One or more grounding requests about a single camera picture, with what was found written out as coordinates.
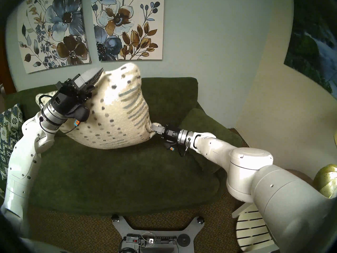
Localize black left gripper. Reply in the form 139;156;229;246
50;68;104;116

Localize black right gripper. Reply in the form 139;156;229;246
152;123;182;145

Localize cream dotted striped cushion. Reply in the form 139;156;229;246
36;63;156;149

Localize green sofa back cushion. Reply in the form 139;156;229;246
140;77;198;129
5;84;61;118

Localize green sofa armrest cushion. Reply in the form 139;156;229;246
179;108;244;174

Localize blue zigzag patterned cushion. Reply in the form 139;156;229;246
0;104;25;180

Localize floral painting large blue flower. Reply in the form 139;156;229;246
17;0;91;74

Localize green fabric sofa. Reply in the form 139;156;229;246
0;77;244;216

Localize floral painting brown leaves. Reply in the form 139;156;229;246
91;0;165;62

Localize black electronics strip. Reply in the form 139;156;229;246
126;235;177;246

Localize waterfall landscape painting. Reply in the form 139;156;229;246
284;0;337;100

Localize yellow-green ceramic lamp base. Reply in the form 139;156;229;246
313;164;337;199

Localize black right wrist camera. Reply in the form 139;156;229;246
165;140;182;152

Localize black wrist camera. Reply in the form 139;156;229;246
67;106;90;123
165;140;182;152

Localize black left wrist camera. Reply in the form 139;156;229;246
67;106;90;123

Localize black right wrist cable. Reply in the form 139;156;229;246
181;143;196;157

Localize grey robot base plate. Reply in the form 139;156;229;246
111;214;205;253

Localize thin white cable loop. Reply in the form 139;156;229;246
141;231;157;247

